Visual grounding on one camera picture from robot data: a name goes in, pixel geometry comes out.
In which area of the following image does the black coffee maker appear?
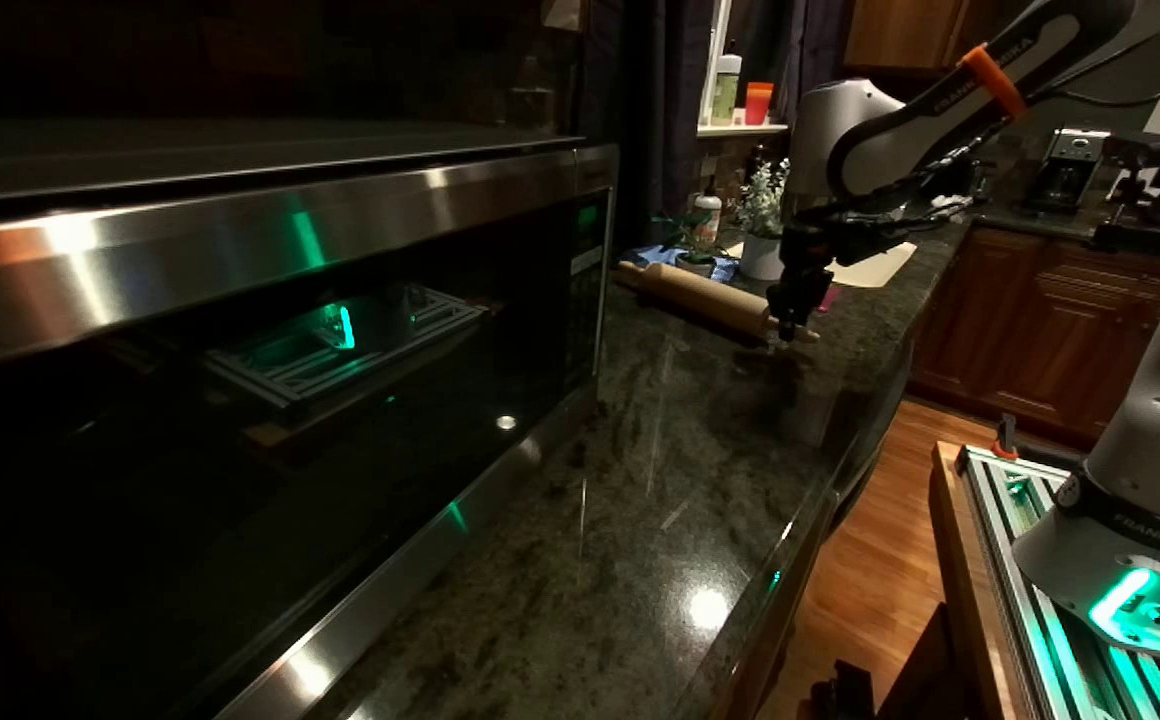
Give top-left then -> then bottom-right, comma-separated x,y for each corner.
1025,123 -> 1118,215

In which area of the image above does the wooden rolling pin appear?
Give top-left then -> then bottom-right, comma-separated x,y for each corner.
613,257 -> 825,350

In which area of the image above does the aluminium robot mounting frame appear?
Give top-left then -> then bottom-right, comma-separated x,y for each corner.
955,440 -> 1160,720

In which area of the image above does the blue cloth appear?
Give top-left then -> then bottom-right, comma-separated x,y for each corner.
624,239 -> 746,284

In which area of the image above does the stainless steel toaster oven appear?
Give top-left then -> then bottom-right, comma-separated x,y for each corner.
0,114 -> 624,720

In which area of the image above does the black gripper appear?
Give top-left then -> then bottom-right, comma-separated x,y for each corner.
772,206 -> 843,344

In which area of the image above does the wooden wall cabinet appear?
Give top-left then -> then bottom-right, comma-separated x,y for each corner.
841,0 -> 977,70

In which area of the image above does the dark curtain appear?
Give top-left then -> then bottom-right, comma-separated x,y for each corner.
775,0 -> 862,97
616,0 -> 713,250

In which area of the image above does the wooden base cabinet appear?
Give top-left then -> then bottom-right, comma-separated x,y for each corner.
909,215 -> 1160,452

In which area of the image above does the white window sill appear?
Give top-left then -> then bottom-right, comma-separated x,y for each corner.
691,114 -> 791,138

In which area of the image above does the white cutting board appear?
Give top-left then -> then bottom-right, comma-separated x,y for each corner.
828,234 -> 921,291

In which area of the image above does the green soap bottle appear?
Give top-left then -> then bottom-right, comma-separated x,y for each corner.
709,47 -> 747,131

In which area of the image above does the orange cup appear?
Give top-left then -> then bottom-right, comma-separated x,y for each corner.
740,75 -> 782,129

